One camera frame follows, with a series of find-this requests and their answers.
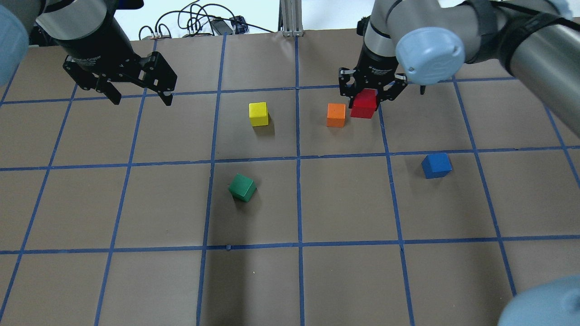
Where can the green block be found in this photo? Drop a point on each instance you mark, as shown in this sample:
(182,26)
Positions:
(242,188)

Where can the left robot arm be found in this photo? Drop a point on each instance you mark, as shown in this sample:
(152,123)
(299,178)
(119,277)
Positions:
(60,19)

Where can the blue block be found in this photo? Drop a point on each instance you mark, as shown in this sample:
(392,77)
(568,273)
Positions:
(436,166)

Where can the aluminium frame post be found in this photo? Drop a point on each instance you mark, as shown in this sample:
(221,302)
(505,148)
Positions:
(290,21)

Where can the yellow block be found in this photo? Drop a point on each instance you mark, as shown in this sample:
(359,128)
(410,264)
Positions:
(258,114)

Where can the orange block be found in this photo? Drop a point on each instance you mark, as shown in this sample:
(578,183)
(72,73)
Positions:
(336,115)

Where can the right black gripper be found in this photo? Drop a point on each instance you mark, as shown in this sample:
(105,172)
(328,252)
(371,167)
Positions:
(379,64)

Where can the red block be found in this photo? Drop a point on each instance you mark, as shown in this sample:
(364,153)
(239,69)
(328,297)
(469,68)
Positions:
(364,104)

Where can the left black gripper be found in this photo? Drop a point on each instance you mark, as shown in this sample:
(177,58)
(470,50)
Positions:
(93,43)

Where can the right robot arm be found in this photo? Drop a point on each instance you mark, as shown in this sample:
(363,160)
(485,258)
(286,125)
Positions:
(513,69)

